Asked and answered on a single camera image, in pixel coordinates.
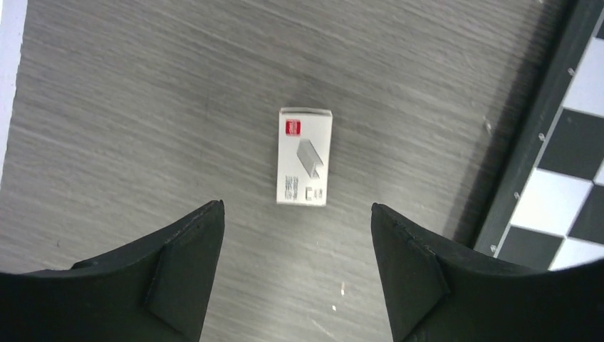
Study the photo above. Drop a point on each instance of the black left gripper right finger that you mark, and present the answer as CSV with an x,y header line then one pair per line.
x,y
436,289

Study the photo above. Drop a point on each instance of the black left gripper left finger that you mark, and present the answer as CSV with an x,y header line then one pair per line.
x,y
155,288

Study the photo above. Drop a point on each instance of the black and white chessboard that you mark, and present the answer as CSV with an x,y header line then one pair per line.
x,y
547,211

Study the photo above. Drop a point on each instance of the white staple box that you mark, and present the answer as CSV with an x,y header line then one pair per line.
x,y
304,138

